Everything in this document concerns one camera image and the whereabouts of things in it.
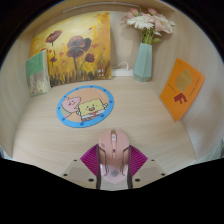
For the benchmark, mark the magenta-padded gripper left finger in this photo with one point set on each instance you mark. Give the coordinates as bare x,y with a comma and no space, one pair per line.
89,160

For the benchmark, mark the green and white book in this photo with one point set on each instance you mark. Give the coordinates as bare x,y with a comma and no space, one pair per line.
37,75

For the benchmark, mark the yellow poppy flower painting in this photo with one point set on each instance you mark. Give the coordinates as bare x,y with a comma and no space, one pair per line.
76,46

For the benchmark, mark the teal faceted vase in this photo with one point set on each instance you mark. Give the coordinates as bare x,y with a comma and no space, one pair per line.
143,63

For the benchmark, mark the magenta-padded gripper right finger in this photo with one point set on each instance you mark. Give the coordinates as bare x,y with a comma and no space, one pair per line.
137,160

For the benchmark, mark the pink computer mouse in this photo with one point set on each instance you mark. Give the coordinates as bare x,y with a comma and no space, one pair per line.
113,156

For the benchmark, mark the pink and white flower bouquet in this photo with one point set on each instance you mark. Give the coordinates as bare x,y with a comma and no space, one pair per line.
150,23

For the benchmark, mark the round blue-rimmed cartoon mouse pad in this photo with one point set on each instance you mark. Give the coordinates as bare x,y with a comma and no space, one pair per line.
85,106

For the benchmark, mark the orange book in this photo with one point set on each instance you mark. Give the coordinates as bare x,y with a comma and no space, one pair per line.
182,88

